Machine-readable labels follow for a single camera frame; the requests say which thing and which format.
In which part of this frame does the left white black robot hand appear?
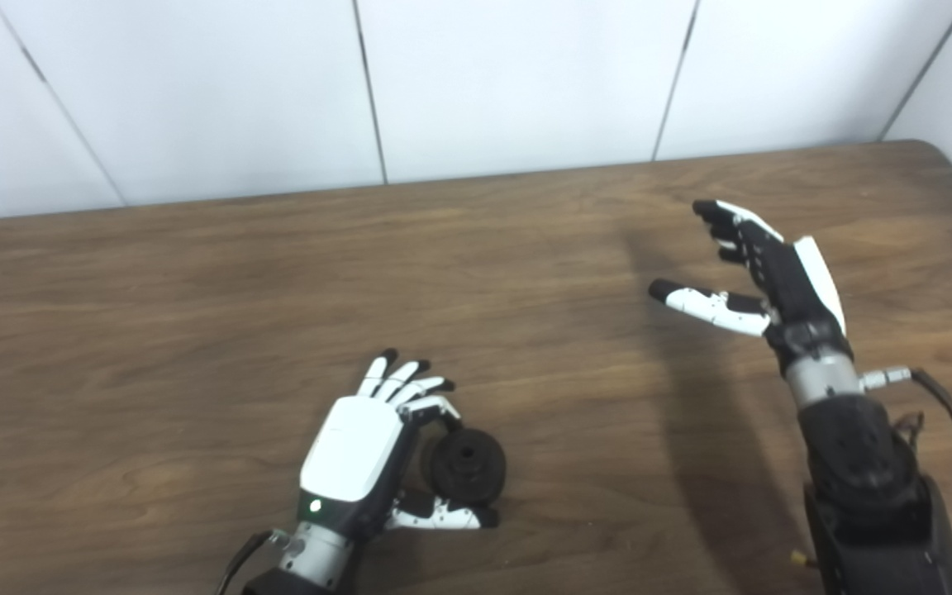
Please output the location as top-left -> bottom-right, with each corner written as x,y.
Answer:
297,348 -> 500,546

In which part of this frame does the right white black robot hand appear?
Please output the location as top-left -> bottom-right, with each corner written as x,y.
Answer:
649,199 -> 854,369

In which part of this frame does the round black plastic part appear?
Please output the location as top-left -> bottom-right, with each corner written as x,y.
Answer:
420,426 -> 507,507

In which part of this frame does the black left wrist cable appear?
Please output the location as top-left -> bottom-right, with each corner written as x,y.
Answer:
213,529 -> 291,595

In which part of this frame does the thin dark right wrist wire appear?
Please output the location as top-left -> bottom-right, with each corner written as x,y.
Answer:
893,411 -> 928,453

